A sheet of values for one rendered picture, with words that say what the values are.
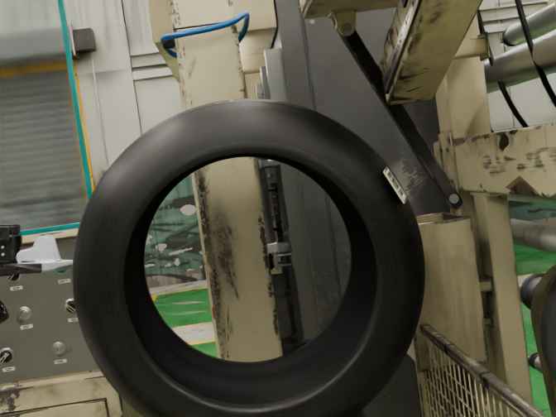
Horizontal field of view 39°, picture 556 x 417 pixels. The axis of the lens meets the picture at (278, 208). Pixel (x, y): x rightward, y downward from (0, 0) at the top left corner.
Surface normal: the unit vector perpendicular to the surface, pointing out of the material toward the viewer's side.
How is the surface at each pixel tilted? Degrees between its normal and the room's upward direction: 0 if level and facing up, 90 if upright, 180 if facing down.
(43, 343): 90
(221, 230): 90
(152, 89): 90
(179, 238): 90
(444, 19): 162
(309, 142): 81
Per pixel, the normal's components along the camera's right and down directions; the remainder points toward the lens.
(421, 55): 0.15, 0.95
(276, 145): 0.09, -0.14
